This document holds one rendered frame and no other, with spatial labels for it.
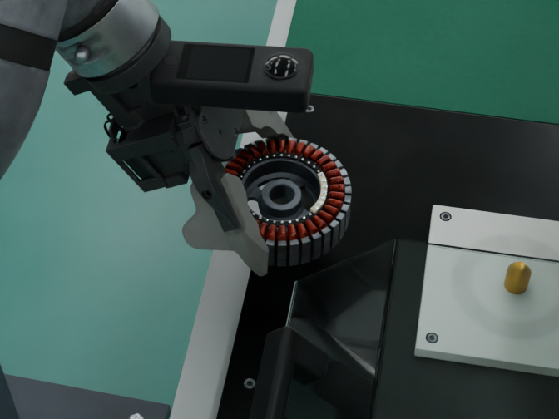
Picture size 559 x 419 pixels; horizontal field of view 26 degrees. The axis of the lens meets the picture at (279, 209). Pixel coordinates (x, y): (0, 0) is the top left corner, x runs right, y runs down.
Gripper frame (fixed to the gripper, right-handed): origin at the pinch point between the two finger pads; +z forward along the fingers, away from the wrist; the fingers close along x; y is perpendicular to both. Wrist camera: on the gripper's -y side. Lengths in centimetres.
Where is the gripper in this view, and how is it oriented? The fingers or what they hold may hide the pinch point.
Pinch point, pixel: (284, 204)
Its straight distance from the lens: 98.6
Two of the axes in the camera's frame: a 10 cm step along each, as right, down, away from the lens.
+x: -1.7, 7.8, -6.1
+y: -8.5, 2.1, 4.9
